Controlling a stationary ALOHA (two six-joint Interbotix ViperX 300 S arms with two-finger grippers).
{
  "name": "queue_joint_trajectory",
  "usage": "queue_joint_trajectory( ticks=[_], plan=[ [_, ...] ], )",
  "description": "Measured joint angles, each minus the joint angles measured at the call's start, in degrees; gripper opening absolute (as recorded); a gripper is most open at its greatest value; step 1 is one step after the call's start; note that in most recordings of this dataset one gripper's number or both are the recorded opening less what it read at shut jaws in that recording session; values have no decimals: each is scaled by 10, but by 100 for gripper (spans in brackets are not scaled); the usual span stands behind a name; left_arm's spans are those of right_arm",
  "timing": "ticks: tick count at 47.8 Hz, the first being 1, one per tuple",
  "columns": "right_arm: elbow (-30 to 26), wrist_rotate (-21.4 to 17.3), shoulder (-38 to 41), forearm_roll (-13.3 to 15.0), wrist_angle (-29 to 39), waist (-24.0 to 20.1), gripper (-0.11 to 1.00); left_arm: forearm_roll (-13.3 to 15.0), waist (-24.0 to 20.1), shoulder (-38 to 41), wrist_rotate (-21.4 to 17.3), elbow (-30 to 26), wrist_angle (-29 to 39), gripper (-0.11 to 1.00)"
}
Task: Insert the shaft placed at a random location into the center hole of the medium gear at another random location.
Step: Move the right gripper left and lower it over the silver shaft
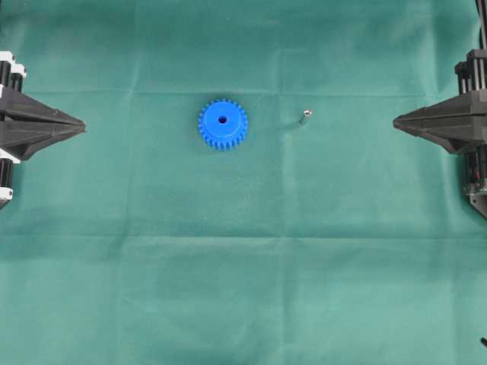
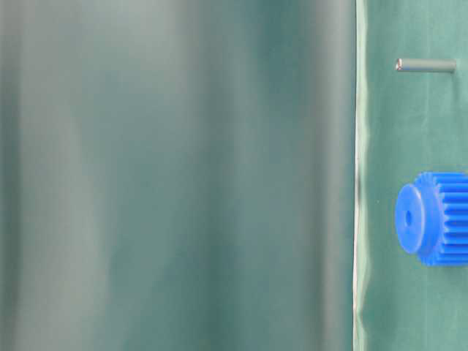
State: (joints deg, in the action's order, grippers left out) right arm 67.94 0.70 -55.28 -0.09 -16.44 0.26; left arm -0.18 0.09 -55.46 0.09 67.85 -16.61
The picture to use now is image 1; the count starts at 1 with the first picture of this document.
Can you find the right gripper with rails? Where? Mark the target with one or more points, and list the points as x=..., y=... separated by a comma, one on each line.
x=459, y=125

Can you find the grey metal shaft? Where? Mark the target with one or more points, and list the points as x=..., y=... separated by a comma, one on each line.
x=305, y=117

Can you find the blue plastic gear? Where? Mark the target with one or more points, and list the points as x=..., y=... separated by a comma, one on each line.
x=223, y=124

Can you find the left gripper with rails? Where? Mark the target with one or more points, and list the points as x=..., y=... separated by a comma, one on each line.
x=29, y=125

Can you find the green table cloth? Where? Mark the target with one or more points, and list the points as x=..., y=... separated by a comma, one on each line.
x=343, y=241

